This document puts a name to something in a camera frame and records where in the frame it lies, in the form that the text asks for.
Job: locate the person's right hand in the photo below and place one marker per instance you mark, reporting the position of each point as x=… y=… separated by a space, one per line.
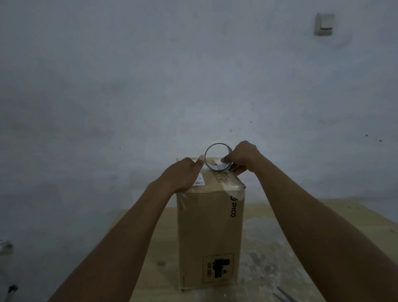
x=245 y=157

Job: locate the person's left hand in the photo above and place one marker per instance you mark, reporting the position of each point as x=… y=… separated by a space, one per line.
x=178 y=175

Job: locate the clear tape roll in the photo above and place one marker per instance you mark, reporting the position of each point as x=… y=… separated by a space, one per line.
x=217 y=168

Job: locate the brown cardboard box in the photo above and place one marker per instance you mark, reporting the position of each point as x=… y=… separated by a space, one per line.
x=208 y=236

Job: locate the person's right forearm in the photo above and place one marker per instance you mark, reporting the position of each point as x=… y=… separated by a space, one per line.
x=323 y=236

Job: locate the person's left forearm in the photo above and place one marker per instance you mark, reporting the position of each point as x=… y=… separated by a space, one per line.
x=115 y=245

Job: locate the white wall switch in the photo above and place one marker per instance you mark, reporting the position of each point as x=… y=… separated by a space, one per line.
x=324 y=24

